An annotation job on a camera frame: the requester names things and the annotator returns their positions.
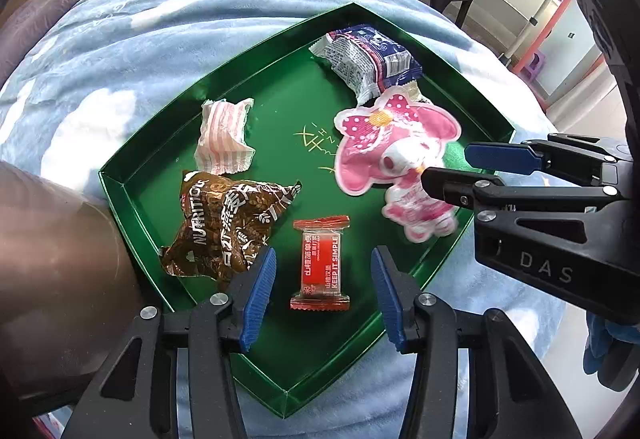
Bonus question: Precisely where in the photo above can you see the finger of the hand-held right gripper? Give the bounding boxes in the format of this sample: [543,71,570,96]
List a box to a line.
[464,133,632,186]
[421,166,627,221]

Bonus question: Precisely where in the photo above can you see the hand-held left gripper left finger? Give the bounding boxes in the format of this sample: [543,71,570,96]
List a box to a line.
[60,246,278,439]

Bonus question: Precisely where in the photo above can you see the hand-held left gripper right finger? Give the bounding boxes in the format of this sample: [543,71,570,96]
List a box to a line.
[371,245,583,439]

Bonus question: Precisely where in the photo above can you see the red clear-window snack packet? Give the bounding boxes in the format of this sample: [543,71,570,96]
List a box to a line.
[290,214,351,312]

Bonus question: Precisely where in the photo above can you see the pink bunny character snack packet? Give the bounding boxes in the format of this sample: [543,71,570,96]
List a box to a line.
[332,86,461,245]

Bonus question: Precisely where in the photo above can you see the brown foil snack packet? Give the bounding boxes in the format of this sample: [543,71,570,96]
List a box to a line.
[160,169,303,292]

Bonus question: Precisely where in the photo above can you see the blue white snack packet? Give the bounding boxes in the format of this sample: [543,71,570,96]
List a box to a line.
[308,24,423,107]

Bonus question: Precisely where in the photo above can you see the pink striped snack packet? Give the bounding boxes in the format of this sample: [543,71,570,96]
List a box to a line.
[194,98,256,175]

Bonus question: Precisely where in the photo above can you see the green tray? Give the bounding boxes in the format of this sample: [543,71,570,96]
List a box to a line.
[98,2,516,419]

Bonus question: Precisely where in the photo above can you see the person's right hand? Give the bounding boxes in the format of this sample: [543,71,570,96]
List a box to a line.
[582,311,637,392]

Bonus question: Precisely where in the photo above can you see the purple stool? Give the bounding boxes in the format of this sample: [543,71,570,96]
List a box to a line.
[520,52,548,80]

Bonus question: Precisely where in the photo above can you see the person's leg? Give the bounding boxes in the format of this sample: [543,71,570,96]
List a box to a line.
[0,159,166,415]

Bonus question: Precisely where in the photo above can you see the blue cloud printed blanket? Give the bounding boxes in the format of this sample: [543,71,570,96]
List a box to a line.
[0,0,568,439]

